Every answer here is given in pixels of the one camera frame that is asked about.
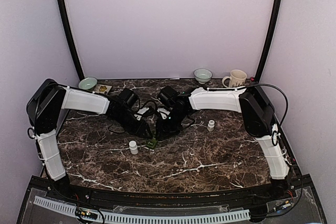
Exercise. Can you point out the white slotted cable duct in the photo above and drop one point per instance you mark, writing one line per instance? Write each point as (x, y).
(113, 217)

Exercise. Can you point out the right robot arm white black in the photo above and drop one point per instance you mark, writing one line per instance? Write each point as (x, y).
(251, 101)

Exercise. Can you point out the right black frame post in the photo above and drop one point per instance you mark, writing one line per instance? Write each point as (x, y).
(268, 40)

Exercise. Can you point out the left black frame post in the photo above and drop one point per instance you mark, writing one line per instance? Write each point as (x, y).
(70, 39)

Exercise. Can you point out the black frame post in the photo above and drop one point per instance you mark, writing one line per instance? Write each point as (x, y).
(268, 40)
(70, 39)

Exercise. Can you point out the pale green bowl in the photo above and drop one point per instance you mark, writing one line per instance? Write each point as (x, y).
(202, 76)
(88, 83)

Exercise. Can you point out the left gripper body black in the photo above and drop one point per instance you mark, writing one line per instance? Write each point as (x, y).
(129, 126)

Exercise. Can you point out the pale green bowl left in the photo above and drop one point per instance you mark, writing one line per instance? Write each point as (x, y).
(88, 83)

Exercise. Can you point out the cream ceramic mug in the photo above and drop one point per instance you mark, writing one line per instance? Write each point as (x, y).
(236, 78)

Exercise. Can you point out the pale green bowl right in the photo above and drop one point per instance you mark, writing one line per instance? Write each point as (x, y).
(202, 76)

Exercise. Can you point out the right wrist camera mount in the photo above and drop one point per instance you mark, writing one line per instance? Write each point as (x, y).
(164, 113)

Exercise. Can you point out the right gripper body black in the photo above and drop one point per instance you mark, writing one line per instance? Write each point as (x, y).
(171, 126)

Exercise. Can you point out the green weekly pill organizer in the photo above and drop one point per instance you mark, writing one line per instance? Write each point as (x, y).
(151, 144)

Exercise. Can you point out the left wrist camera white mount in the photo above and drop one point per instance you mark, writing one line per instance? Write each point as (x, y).
(148, 109)

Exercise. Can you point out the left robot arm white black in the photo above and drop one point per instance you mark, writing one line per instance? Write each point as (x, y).
(45, 107)

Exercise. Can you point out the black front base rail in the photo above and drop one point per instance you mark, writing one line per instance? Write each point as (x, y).
(258, 195)

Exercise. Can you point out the white pill bottle front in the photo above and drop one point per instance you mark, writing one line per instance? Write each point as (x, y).
(133, 147)

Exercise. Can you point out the patterned coaster under bowl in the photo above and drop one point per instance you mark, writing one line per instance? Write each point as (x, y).
(102, 89)

